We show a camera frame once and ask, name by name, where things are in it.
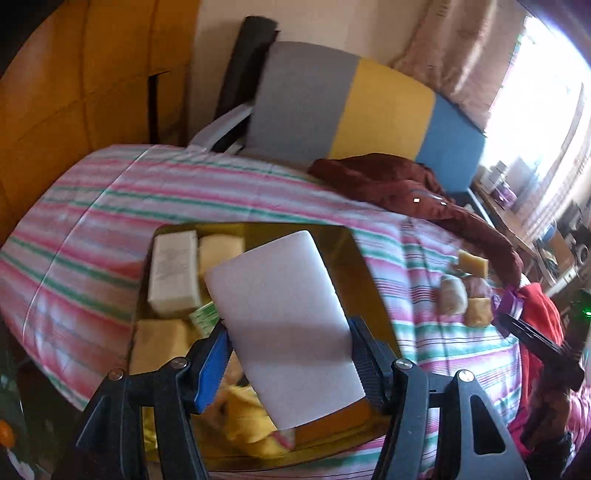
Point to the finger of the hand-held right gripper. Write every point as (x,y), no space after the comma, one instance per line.
(547,415)
(540,344)

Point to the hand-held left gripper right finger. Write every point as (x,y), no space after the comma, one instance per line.
(369,369)

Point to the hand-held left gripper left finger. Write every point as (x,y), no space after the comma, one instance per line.
(212,369)

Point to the green printed packet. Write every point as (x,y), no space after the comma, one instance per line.
(205,318)

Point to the tan sponge block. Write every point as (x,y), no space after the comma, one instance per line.
(157,341)

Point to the yellow crinkled foil bag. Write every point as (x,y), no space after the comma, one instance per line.
(249,424)

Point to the white soap bar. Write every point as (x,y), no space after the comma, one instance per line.
(286,323)

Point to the gold tin box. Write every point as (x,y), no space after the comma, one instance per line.
(355,277)

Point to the white round soap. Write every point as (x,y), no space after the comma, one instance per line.
(452,294)

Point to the white carton box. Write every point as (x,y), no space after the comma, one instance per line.
(173,272)

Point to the red cloth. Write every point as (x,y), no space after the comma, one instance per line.
(538,300)

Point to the wooden window ledge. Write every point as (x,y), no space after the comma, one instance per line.
(517,230)

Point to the purple box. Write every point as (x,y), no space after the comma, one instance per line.
(504,194)

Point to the striped cloth cover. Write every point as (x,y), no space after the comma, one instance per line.
(92,221)

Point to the maroon jacket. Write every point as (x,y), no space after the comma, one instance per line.
(369,177)

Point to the orange fruit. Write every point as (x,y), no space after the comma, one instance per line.
(4,434)

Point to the pink curtain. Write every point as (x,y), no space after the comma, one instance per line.
(461,60)

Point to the grey yellow blue chair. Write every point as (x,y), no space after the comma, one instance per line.
(304,97)

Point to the black rolled mat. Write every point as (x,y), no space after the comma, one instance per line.
(244,60)

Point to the wooden wardrobe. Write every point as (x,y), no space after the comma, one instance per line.
(69,92)

